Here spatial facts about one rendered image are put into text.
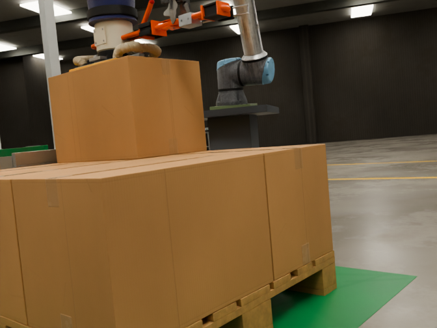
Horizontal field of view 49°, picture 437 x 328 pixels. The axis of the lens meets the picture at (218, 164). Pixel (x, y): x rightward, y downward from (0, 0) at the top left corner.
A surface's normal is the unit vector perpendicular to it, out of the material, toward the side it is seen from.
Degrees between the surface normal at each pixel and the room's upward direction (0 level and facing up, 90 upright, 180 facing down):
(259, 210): 90
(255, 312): 90
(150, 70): 90
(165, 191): 90
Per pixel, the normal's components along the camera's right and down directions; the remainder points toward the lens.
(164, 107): 0.75, -0.03
